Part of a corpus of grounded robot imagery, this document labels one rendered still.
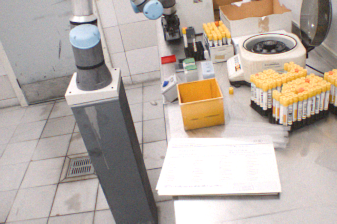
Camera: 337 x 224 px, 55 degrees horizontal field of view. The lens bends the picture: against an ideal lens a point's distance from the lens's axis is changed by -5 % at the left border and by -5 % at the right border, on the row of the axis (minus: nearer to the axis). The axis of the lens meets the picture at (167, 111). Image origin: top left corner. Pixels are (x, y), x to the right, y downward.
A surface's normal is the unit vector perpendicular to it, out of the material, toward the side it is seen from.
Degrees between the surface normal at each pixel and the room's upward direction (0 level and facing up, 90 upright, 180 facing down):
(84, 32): 10
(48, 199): 0
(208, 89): 90
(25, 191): 0
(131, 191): 90
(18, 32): 90
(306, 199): 0
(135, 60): 90
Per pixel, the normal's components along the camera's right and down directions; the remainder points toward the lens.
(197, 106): 0.04, 0.53
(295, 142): -0.16, -0.83
